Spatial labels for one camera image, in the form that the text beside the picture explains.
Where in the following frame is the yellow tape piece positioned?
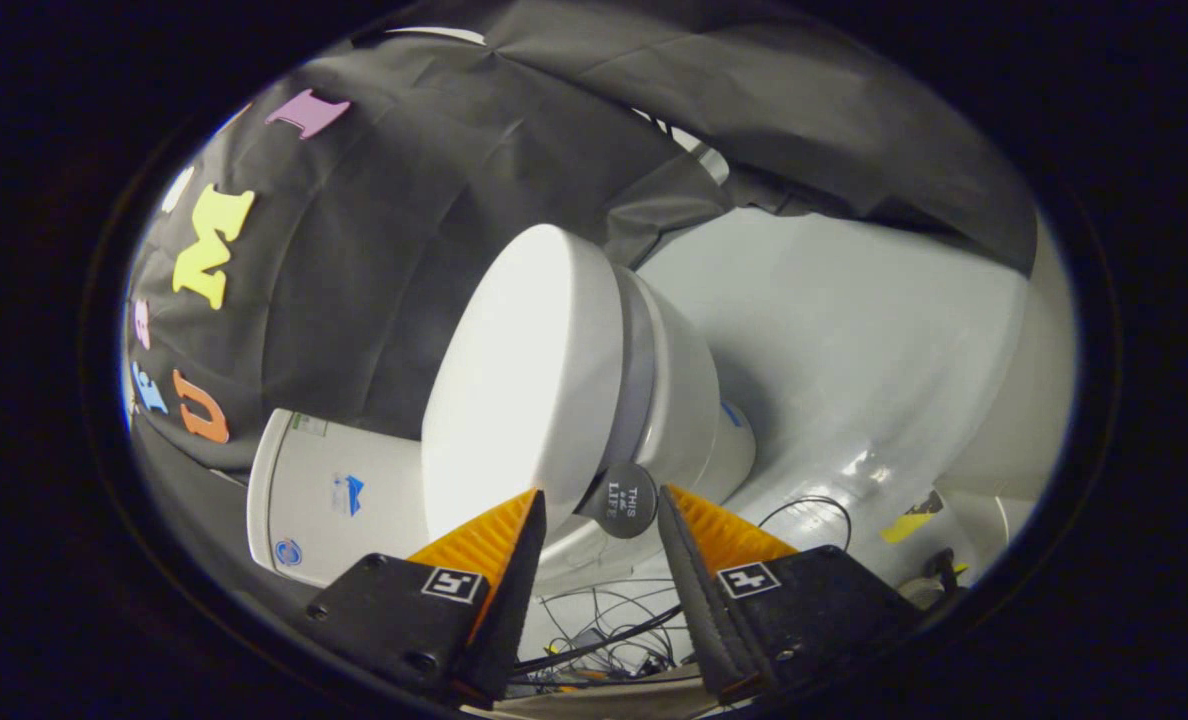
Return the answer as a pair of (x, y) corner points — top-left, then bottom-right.
(879, 490), (945, 544)

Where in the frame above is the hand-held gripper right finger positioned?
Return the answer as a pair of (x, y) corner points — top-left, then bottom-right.
(657, 485), (925, 701)

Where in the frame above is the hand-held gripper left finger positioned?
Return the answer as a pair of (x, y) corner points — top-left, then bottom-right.
(304, 488), (548, 706)

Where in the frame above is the white toilet lid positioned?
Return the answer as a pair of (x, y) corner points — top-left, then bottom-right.
(421, 223), (660, 541)

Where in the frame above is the tangle of black cables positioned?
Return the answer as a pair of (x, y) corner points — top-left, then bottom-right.
(514, 495), (853, 691)

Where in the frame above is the black backdrop cloth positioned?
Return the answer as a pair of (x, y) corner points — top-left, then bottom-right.
(124, 0), (1040, 481)

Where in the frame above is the white toilet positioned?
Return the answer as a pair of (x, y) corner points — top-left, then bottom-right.
(247, 262), (757, 591)

